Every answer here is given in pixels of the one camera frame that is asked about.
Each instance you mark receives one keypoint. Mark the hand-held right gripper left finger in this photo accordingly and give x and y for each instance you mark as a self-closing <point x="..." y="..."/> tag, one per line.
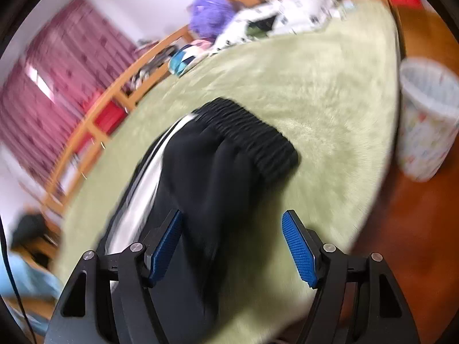
<point x="165" y="243"/>

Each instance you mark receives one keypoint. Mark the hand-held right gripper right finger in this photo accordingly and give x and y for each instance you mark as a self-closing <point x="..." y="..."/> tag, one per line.
<point x="297" y="247"/>

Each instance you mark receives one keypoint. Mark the black pants with white stripe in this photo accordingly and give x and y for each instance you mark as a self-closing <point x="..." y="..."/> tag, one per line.
<point x="200" y="172"/>

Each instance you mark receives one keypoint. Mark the red chair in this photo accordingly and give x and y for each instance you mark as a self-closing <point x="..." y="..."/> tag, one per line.
<point x="107" y="118"/>

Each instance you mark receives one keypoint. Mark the black jacket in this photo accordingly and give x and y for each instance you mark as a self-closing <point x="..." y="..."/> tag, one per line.
<point x="27" y="229"/>

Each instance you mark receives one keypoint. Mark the light blue fleece blanket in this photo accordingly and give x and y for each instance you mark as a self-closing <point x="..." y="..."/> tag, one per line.
<point x="28" y="279"/>

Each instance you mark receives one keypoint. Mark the green fleece blanket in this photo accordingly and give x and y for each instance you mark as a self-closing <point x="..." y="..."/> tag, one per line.
<point x="287" y="79"/>

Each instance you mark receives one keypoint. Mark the white star print wastebasket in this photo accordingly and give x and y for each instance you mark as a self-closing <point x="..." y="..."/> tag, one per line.
<point x="426" y="122"/>

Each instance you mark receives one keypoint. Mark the cluttered desk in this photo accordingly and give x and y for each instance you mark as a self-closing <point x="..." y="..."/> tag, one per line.
<point x="154" y="61"/>

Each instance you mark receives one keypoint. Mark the colourful geometric pillow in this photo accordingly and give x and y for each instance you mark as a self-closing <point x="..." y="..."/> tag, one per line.
<point x="186" y="59"/>

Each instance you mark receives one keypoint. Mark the maroon floral curtain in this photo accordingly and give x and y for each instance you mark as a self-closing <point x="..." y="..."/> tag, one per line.
<point x="64" y="61"/>

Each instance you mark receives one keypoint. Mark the dark green patterned cloth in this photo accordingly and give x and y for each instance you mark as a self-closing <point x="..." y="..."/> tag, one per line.
<point x="261" y="27"/>

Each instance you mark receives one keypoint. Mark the purple plush toy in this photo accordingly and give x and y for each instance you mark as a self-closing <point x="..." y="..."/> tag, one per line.
<point x="209" y="16"/>

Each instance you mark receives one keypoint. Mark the white flower print pillow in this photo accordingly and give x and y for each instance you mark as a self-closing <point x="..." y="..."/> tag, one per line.
<point x="301" y="7"/>

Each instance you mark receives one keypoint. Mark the wooden bed frame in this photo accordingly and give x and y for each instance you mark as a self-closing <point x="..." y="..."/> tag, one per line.
<point x="107" y="96"/>

